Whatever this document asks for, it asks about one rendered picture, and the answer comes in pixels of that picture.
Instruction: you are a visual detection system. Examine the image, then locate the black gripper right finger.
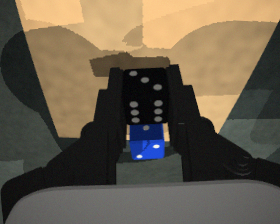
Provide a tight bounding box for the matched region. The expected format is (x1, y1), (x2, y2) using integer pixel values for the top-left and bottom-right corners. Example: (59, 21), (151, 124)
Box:
(166, 64), (280, 187)

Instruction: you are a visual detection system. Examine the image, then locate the tan flat mat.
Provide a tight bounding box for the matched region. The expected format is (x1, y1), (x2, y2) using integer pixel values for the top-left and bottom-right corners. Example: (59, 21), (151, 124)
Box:
(15, 0), (280, 138)

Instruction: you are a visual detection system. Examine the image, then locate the blue die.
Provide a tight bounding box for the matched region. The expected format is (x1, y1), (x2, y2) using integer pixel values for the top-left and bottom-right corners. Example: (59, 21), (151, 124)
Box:
(129, 124), (165, 160)

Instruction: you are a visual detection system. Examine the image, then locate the black die with white pips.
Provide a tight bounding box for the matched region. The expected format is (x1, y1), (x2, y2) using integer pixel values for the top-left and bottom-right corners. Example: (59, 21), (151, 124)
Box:
(122, 67), (170, 125)

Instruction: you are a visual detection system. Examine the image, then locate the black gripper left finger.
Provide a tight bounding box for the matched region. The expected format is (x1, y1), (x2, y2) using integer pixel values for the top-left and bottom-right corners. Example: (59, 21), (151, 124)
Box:
(0, 67), (127, 224)

